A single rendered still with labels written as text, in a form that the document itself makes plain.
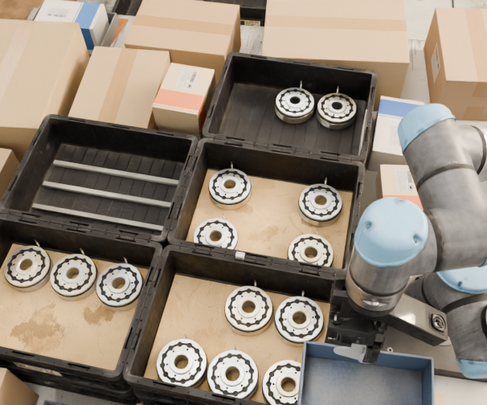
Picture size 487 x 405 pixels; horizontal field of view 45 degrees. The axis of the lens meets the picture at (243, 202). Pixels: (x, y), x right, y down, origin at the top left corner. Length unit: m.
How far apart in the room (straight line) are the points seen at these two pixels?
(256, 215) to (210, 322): 0.29
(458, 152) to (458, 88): 0.98
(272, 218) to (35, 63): 0.80
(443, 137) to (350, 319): 0.28
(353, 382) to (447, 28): 1.17
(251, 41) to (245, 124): 0.48
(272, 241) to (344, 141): 0.35
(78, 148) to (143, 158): 0.18
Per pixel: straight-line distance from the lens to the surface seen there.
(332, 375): 1.01
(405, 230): 0.67
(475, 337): 1.21
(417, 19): 3.25
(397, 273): 0.70
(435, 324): 0.86
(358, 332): 0.84
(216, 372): 1.23
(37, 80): 1.71
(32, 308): 1.40
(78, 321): 1.35
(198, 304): 1.32
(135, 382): 1.17
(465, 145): 0.80
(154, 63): 1.72
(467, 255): 0.72
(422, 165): 0.77
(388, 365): 1.02
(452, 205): 0.73
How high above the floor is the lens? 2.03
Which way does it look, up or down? 57 degrees down
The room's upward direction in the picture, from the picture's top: 3 degrees counter-clockwise
